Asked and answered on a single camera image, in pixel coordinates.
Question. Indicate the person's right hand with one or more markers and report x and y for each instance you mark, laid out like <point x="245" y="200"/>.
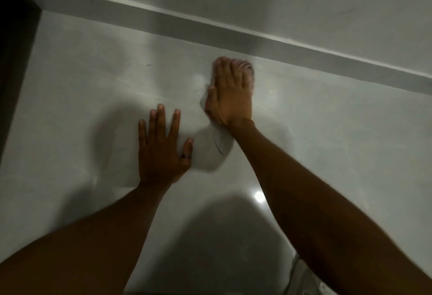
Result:
<point x="231" y="102"/>

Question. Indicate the white wiping cloth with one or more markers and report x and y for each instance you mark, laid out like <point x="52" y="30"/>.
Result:
<point x="216" y="153"/>

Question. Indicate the person's right thumb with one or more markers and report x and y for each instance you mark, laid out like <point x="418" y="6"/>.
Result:
<point x="211" y="99"/>

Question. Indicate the person's left middle finger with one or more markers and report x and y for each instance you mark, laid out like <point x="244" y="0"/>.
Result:
<point x="161" y="121"/>

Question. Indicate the person's right forearm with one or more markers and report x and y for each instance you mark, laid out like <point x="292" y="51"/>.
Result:
<point x="324" y="217"/>

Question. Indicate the person's right middle finger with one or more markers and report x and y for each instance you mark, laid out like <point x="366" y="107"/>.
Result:
<point x="234" y="73"/>

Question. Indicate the person's left thumb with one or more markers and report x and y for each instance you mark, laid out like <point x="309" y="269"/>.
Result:
<point x="186" y="151"/>

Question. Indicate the person's left little finger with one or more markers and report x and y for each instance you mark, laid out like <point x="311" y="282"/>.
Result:
<point x="142" y="132"/>

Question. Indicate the grey skirting board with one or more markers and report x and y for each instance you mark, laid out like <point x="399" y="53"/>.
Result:
<point x="236" y="40"/>

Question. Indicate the person's left forearm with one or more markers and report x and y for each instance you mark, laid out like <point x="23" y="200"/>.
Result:
<point x="87" y="247"/>

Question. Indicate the person's left hand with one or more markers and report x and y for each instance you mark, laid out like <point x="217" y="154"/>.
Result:
<point x="158" y="159"/>

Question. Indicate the white garment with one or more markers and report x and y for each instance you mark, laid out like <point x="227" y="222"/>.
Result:
<point x="305" y="279"/>

